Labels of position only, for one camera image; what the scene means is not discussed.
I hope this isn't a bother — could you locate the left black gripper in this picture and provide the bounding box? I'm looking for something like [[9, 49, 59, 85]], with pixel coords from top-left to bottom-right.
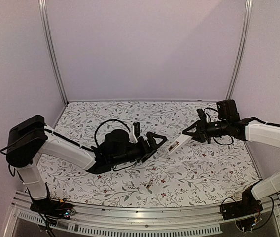
[[111, 132, 167, 167]]

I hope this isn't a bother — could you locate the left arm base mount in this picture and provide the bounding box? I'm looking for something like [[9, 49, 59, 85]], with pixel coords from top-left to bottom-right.
[[30, 190, 76, 219]]

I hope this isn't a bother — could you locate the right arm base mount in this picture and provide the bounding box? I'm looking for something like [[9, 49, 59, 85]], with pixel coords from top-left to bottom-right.
[[219, 187, 263, 220]]

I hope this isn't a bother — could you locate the white remote control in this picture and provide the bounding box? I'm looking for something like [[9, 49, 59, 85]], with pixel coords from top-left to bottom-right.
[[166, 134, 192, 155]]

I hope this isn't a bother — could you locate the left aluminium frame post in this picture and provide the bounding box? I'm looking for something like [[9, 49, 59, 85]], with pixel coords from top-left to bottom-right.
[[38, 0, 69, 106]]

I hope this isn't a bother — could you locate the floral patterned table mat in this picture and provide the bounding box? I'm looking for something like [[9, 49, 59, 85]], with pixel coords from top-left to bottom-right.
[[36, 101, 260, 208]]

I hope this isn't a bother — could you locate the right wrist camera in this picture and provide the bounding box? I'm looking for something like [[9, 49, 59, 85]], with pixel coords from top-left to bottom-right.
[[197, 109, 207, 122]]

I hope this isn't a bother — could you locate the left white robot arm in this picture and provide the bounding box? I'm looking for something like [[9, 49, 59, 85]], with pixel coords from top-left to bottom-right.
[[0, 115, 167, 214]]

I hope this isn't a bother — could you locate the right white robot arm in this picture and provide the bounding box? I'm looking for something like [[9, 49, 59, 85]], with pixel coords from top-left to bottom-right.
[[182, 99, 280, 215]]

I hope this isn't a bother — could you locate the front aluminium rail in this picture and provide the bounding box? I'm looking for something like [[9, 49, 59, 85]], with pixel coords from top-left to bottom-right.
[[3, 191, 280, 237]]

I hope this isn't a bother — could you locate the right aluminium frame post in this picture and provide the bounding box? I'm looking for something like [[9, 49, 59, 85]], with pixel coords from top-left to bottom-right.
[[225, 0, 253, 99]]

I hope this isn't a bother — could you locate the aluminium frame post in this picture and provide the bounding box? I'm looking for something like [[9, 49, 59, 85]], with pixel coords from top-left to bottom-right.
[[225, 0, 253, 99], [38, 0, 69, 106]]

